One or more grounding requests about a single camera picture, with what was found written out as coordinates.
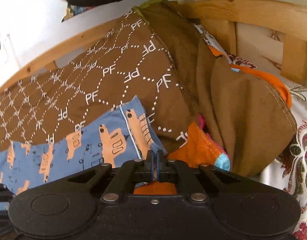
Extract blue patterned children's pants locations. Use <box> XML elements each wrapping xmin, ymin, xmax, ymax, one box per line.
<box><xmin>0</xmin><ymin>97</ymin><xmax>166</xmax><ymax>194</ymax></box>

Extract plain brown pillow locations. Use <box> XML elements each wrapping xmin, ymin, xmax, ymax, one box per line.
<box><xmin>196</xmin><ymin>41</ymin><xmax>297</xmax><ymax>177</ymax></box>

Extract white floral bed sheet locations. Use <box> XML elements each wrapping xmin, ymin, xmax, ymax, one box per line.
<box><xmin>195</xmin><ymin>24</ymin><xmax>307</xmax><ymax>239</ymax></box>

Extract brown PF patterned blanket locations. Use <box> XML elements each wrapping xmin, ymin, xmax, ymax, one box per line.
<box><xmin>0</xmin><ymin>0</ymin><xmax>231</xmax><ymax>171</ymax></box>

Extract floral patterned cloth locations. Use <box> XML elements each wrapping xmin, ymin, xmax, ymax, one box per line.
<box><xmin>62</xmin><ymin>0</ymin><xmax>94</xmax><ymax>22</ymax></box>

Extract wooden bed frame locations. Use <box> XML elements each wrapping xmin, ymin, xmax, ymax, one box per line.
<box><xmin>0</xmin><ymin>0</ymin><xmax>307</xmax><ymax>92</ymax></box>

